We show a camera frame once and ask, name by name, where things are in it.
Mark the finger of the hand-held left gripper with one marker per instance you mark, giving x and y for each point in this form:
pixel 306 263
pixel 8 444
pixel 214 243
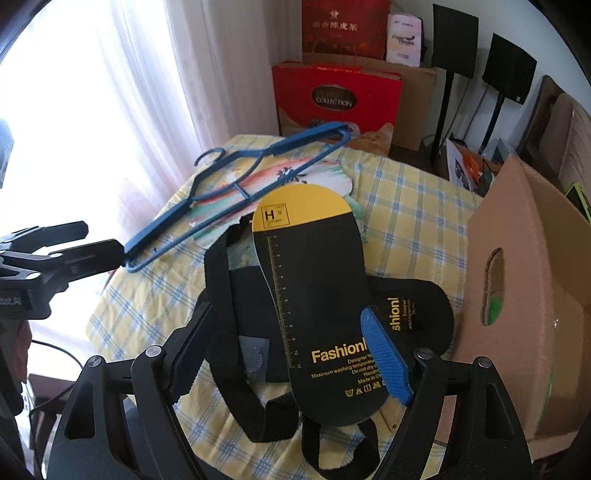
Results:
pixel 87 258
pixel 46 235

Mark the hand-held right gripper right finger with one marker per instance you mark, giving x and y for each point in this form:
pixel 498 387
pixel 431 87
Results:
pixel 385 355

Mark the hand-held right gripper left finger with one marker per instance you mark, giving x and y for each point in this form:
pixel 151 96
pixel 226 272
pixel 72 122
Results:
pixel 187 364

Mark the black sock with grey tag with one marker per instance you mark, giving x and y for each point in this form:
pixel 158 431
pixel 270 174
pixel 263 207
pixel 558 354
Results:
pixel 240 318

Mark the black yellow sock card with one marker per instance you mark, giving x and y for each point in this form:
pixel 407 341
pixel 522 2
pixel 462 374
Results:
pixel 318 277

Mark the blue plastic clothes hanger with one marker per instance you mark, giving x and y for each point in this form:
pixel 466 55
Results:
pixel 304 136

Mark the black sock on printed card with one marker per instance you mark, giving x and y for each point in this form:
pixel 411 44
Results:
pixel 415 300

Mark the yellow checked tablecloth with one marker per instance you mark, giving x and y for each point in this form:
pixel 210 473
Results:
pixel 406 198

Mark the white curtain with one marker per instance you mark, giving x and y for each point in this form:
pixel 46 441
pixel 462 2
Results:
pixel 138 92

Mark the large cardboard box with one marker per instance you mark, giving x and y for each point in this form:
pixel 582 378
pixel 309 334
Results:
pixel 531 258

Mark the printed carton with clutter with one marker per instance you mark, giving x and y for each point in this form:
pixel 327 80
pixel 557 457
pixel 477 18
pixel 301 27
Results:
pixel 461 170

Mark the colourful printed cloth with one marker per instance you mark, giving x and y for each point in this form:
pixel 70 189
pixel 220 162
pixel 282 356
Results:
pixel 304 170

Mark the green item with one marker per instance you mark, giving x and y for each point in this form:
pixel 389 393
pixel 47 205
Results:
pixel 579 196

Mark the brown sofa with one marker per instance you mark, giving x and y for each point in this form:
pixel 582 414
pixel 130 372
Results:
pixel 572 138

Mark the black panel on stand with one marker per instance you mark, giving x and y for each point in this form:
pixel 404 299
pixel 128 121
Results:
pixel 455 41
pixel 510 69

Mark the white pink packet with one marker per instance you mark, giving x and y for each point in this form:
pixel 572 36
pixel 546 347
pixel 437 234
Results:
pixel 404 41

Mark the dark red gift box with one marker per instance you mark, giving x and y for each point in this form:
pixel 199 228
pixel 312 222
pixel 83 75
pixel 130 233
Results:
pixel 346 41

